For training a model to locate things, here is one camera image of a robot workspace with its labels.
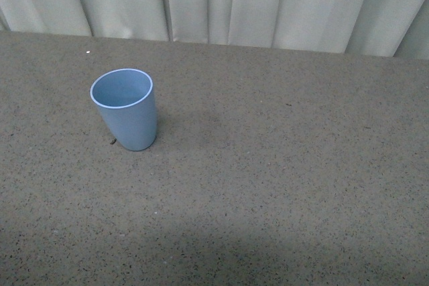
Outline blue plastic cup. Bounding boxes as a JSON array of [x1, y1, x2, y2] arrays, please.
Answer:
[[90, 68, 157, 151]]

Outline white pleated curtain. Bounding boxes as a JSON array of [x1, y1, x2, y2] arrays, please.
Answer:
[[1, 0, 428, 59]]

